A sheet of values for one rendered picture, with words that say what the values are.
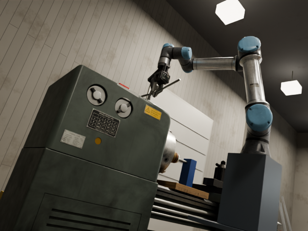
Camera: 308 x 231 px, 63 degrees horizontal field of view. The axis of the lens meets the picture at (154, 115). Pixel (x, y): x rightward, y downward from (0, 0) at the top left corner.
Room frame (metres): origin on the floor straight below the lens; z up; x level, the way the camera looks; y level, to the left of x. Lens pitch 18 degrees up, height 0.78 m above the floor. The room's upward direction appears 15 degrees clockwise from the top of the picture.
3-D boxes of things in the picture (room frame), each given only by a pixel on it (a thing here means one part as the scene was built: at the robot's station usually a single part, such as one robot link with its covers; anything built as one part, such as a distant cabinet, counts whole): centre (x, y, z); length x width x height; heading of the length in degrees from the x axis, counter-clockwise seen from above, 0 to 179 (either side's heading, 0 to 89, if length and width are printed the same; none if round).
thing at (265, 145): (1.27, -0.56, 1.15); 0.15 x 0.15 x 0.10
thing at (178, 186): (1.75, -0.26, 0.88); 0.36 x 0.30 x 0.04; 34
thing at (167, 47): (1.40, 0.02, 1.66); 0.09 x 0.08 x 0.11; 64
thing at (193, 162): (1.81, -0.34, 1.00); 0.08 x 0.06 x 0.23; 34
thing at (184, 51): (1.37, -0.08, 1.66); 0.11 x 0.11 x 0.08; 64
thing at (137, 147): (1.38, 0.27, 1.06); 0.59 x 0.48 x 0.39; 124
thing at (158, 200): (1.81, -0.34, 0.77); 2.10 x 0.34 x 0.18; 124
